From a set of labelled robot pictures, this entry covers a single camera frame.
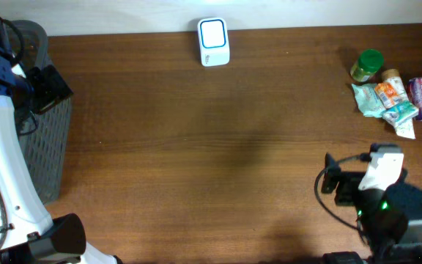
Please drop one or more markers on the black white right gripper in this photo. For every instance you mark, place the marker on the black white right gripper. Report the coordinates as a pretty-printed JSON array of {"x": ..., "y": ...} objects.
[{"x": 346, "y": 180}]

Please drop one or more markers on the teal wet wipes pack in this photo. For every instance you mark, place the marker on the teal wet wipes pack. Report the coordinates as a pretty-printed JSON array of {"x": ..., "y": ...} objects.
[{"x": 368, "y": 101}]

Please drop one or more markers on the white pouch with cork cap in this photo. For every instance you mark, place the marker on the white pouch with cork cap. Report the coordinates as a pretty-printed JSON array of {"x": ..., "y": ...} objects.
[{"x": 392, "y": 76}]

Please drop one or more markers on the small green tissue pack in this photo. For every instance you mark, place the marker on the small green tissue pack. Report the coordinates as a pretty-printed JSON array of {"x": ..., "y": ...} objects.
[{"x": 400, "y": 113}]

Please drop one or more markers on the orange tissue pack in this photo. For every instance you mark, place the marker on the orange tissue pack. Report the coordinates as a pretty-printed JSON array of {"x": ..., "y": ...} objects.
[{"x": 387, "y": 94}]

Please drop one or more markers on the green cup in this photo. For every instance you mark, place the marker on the green cup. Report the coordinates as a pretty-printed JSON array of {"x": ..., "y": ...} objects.
[{"x": 367, "y": 65}]

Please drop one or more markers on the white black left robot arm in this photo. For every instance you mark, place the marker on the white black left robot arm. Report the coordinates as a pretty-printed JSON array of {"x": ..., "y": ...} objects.
[{"x": 28, "y": 233}]

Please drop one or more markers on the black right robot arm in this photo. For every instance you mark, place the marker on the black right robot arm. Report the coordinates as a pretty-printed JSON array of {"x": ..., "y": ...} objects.
[{"x": 388, "y": 209}]

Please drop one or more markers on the grey plastic mesh basket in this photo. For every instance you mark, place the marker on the grey plastic mesh basket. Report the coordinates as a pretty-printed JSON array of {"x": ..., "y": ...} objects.
[{"x": 43, "y": 120}]

